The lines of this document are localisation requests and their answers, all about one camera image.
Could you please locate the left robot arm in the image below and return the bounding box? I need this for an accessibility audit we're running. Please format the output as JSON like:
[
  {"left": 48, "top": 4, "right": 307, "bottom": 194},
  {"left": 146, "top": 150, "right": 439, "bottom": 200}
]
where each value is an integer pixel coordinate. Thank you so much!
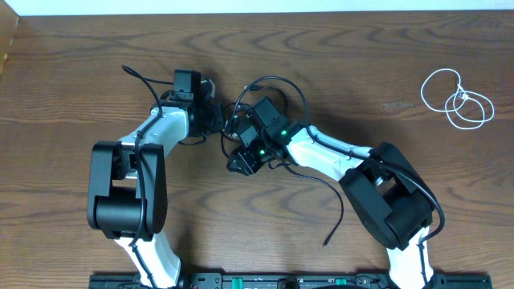
[{"left": 87, "top": 70, "right": 223, "bottom": 288}]

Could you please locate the white usb cable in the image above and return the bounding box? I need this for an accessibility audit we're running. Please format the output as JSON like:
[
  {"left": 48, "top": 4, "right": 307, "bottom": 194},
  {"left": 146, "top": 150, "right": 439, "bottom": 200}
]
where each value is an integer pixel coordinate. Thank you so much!
[{"left": 420, "top": 67, "right": 496, "bottom": 131}]

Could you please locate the black usb cable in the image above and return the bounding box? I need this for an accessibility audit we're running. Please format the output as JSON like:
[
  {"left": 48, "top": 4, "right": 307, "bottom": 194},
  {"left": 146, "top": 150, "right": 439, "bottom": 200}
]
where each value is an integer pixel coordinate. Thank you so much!
[{"left": 219, "top": 84, "right": 345, "bottom": 247}]

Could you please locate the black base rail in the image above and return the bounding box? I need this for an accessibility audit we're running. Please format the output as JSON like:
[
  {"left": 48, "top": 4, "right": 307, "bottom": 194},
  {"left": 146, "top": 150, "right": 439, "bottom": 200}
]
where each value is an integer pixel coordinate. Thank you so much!
[{"left": 88, "top": 271, "right": 493, "bottom": 289}]

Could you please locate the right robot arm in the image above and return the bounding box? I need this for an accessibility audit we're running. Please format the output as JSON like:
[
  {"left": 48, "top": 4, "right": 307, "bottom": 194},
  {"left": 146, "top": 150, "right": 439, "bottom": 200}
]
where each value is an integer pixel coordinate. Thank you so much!
[{"left": 226, "top": 97, "right": 440, "bottom": 288}]

